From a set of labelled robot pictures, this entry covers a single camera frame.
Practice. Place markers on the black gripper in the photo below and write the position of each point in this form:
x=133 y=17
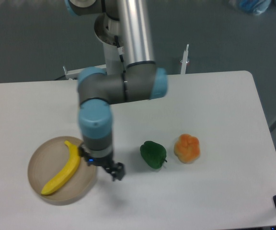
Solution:
x=104 y=159

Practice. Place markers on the yellow banana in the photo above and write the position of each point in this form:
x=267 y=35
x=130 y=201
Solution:
x=63 y=176

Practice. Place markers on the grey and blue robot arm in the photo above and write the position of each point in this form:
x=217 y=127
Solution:
x=136 y=77

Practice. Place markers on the beige round plate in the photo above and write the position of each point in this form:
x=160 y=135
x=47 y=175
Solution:
x=48 y=159

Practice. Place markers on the green bell pepper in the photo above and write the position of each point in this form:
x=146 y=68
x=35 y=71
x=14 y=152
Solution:
x=153 y=154

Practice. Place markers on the orange bell pepper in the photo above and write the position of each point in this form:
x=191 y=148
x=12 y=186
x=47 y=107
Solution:
x=187 y=148

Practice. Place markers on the blue plastic bag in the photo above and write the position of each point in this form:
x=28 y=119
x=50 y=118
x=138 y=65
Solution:
x=252 y=7

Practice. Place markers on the white metal bracket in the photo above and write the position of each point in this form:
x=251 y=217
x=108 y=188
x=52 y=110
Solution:
x=73 y=74

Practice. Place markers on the white upright post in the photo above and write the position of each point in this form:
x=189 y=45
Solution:
x=185 y=60

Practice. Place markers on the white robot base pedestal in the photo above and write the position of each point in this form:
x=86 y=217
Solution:
x=110 y=48

